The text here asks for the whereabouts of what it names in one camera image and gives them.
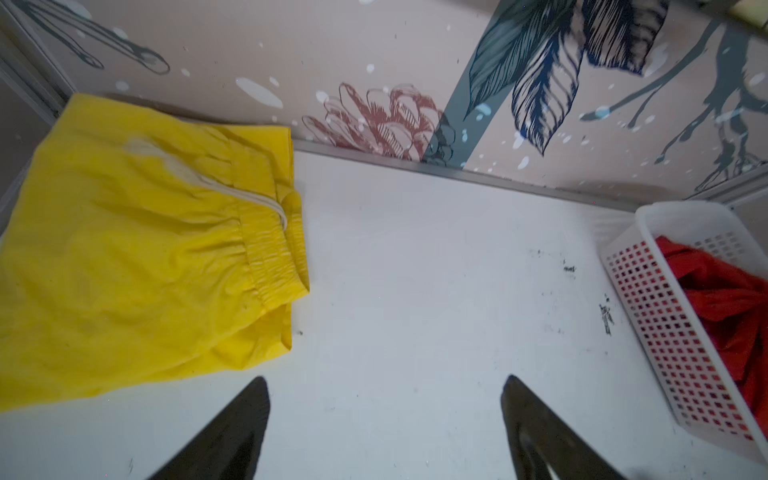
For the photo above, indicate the white plastic basket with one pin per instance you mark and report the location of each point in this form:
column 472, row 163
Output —
column 700, row 392

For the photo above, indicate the red shorts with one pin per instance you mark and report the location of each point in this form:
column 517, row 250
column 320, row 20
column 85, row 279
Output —
column 732, row 306

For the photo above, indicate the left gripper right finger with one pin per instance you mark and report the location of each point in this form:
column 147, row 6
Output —
column 542, row 445

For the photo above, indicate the yellow shorts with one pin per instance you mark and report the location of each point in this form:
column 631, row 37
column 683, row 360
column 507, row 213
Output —
column 144, row 248

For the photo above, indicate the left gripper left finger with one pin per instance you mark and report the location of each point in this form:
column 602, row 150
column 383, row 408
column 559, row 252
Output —
column 230, row 444

